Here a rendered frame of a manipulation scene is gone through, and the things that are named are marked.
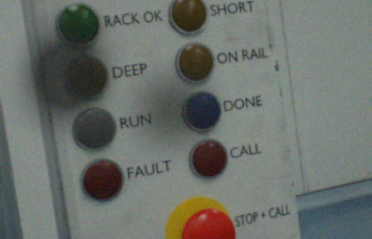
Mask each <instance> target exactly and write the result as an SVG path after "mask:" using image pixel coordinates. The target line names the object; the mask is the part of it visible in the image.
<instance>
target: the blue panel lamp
mask: <svg viewBox="0 0 372 239"><path fill-rule="evenodd" d="M185 112H186V117H187V119H188V122H189V123H190V124H191V125H192V126H193V127H195V128H198V129H206V128H211V127H213V125H214V124H215V123H216V122H217V121H218V116H219V112H220V110H219V105H218V101H217V100H216V99H215V98H214V97H213V96H212V95H210V94H207V93H200V94H195V95H194V96H193V97H191V98H190V100H189V101H188V103H187V105H186V110H185Z"/></svg>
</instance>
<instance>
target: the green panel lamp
mask: <svg viewBox="0 0 372 239"><path fill-rule="evenodd" d="M59 29H60V31H61V34H62V35H63V36H64V37H65V38H66V39H67V40H68V41H71V42H72V43H75V44H85V43H87V42H89V41H92V40H93V39H94V38H95V36H96V34H97V32H98V30H99V21H98V18H97V16H96V15H95V13H94V12H93V11H92V10H91V9H90V8H89V7H85V6H83V5H73V6H69V7H67V8H66V9H65V11H64V12H62V14H61V16H60V17H59Z"/></svg>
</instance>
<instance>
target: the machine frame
mask: <svg viewBox="0 0 372 239"><path fill-rule="evenodd" d="M21 7H22V16H23V21H24V25H25V30H26V35H27V44H28V52H29V58H30V62H31V67H32V75H33V81H34V86H35V95H36V100H37V108H38V113H39V117H40V123H41V127H42V140H43V146H44V150H45V155H46V163H47V173H48V177H49V182H50V187H51V195H52V201H53V210H54V215H55V219H56V228H57V233H58V239H71V228H70V223H69V217H68V213H67V209H66V200H65V190H64V185H63V181H62V176H61V167H60V158H59V153H58V148H57V143H56V135H55V129H54V120H53V115H52V111H51V102H50V97H49V92H48V88H47V74H46V69H45V65H44V59H43V55H42V46H41V36H40V32H39V26H38V22H37V13H36V9H35V3H34V0H21ZM21 223H22V221H21V217H20V212H19V207H18V202H17V194H16V185H15V180H14V176H13V171H12V163H11V158H10V148H9V144H8V140H7V131H6V126H5V122H4V112H3V107H2V99H1V95H0V239H23V234H22V225H21Z"/></svg>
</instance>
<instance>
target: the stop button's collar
mask: <svg viewBox="0 0 372 239"><path fill-rule="evenodd" d="M204 208H215V209H218V210H219V211H222V212H223V213H225V214H227V215H228V216H229V213H228V211H227V209H226V208H224V207H223V205H222V204H221V203H220V202H218V201H216V200H214V199H212V198H209V197H192V198H189V199H187V200H185V201H183V202H181V203H180V204H179V205H178V206H177V207H176V208H175V209H174V210H173V211H172V213H171V214H170V216H169V219H168V220H167V222H166V229H165V239H182V232H183V229H184V225H185V223H186V221H187V220H188V219H189V218H190V217H191V216H192V215H193V214H194V213H196V212H197V211H199V210H201V209H204ZM277 209H278V211H279V212H277V211H276V215H275V216H274V217H277V214H281V215H282V216H283V215H286V214H283V211H282V206H281V212H280V210H279V208H278V207H277ZM243 216H245V214H243V215H241V216H239V217H238V216H236V217H235V220H236V218H237V217H238V218H240V217H243ZM274 217H272V216H271V215H270V218H274ZM229 218H230V217H229ZM230 219H231V218H230ZM236 222H238V224H239V225H238V226H240V222H239V221H238V220H236ZM242 225H243V219H242ZM236 226H237V225H236ZM238 226H237V227H238ZM243 226H244V225H243Z"/></svg>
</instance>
